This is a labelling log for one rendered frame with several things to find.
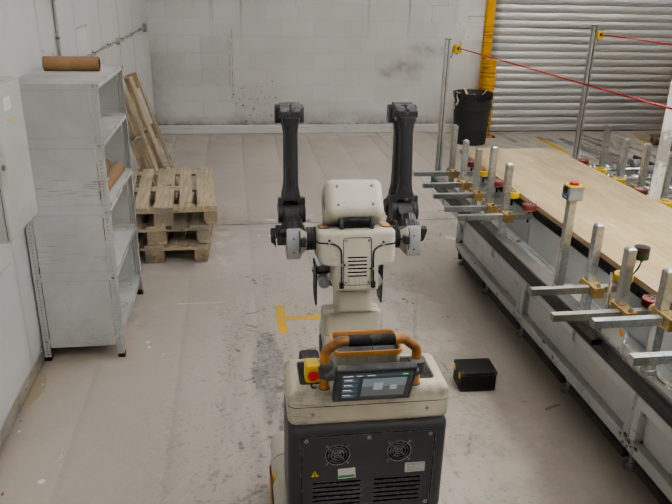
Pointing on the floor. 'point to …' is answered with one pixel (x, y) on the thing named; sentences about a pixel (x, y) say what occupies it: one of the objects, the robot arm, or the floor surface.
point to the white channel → (662, 152)
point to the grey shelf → (80, 207)
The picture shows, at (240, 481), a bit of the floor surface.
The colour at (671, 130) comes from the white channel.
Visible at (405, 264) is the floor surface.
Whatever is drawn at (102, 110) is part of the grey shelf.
